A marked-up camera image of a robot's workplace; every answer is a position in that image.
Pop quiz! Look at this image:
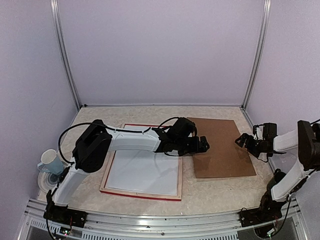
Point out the brown backing board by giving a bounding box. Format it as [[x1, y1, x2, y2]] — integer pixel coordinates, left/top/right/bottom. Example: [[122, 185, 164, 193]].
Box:
[[188, 117, 257, 180]]

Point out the left aluminium post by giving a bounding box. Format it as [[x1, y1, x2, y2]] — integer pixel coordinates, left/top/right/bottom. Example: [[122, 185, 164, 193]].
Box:
[[50, 0, 82, 111]]

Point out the wooden red photo frame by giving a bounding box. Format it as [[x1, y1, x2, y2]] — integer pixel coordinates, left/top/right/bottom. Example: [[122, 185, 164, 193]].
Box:
[[99, 122, 184, 202]]

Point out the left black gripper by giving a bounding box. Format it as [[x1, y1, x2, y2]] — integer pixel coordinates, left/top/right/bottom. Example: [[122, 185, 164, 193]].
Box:
[[175, 136, 211, 157]]

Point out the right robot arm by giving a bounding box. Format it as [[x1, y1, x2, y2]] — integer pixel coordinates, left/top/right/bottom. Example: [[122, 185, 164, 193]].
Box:
[[235, 120, 320, 227]]

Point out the aluminium post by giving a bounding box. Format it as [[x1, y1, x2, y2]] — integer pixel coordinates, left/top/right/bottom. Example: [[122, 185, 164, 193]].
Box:
[[50, 0, 82, 111], [241, 0, 272, 112]]

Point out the aluminium front rail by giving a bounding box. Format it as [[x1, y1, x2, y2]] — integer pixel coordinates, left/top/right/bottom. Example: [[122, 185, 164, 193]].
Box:
[[23, 198, 305, 240]]

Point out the right aluminium post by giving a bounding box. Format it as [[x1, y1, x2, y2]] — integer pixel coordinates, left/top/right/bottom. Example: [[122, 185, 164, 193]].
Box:
[[241, 0, 272, 112]]

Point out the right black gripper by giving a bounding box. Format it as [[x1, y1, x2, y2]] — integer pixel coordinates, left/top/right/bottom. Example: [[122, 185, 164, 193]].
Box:
[[234, 133, 266, 158]]

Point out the white round plate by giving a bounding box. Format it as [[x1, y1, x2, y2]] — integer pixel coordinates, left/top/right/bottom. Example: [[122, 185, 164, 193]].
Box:
[[37, 163, 62, 193]]

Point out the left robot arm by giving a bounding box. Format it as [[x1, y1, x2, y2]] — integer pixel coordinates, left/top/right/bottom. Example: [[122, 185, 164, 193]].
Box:
[[43, 117, 210, 228]]

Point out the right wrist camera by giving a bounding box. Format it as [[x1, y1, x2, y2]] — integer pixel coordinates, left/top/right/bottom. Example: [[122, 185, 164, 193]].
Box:
[[252, 124, 264, 140]]

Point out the white photo paper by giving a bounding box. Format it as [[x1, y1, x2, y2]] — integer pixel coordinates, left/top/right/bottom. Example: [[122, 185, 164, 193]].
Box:
[[104, 124, 180, 195]]

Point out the light blue cup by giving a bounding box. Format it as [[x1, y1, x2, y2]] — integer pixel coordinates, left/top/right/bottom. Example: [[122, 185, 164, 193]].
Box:
[[37, 149, 64, 176]]

